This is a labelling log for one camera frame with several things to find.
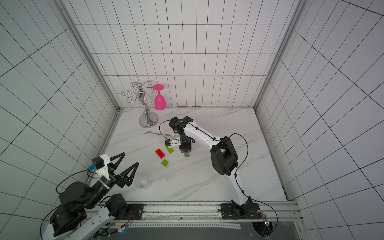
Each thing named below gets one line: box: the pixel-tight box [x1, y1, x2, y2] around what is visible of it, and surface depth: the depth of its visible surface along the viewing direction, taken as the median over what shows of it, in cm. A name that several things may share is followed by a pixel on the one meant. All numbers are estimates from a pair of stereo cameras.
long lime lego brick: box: [165, 145, 175, 154], surface depth 97 cm
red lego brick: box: [155, 148, 165, 159], surface depth 94 cm
